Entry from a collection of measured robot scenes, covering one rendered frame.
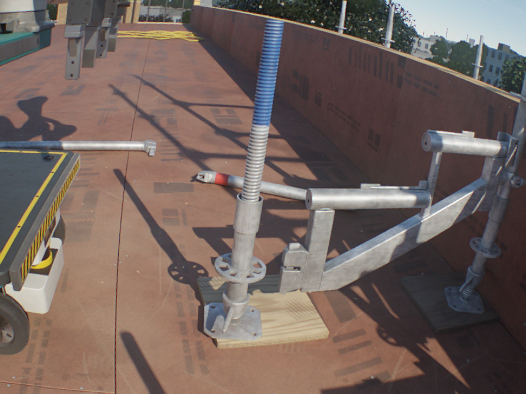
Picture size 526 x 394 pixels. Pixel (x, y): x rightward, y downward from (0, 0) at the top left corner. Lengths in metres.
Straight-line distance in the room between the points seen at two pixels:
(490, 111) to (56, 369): 1.57
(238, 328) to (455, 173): 1.04
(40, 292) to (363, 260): 0.83
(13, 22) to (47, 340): 0.83
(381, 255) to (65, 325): 0.85
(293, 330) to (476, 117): 1.02
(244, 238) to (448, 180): 1.02
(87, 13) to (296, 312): 0.95
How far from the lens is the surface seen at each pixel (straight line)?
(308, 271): 1.18
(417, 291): 1.56
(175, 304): 1.32
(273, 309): 1.31
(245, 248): 1.09
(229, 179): 2.04
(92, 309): 1.28
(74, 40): 0.80
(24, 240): 0.98
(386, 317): 1.42
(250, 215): 1.05
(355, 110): 2.69
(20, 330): 1.07
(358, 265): 1.22
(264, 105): 0.98
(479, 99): 1.74
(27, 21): 1.26
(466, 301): 1.58
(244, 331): 1.21
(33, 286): 1.16
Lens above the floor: 0.80
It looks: 24 degrees down
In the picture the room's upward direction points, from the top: 8 degrees clockwise
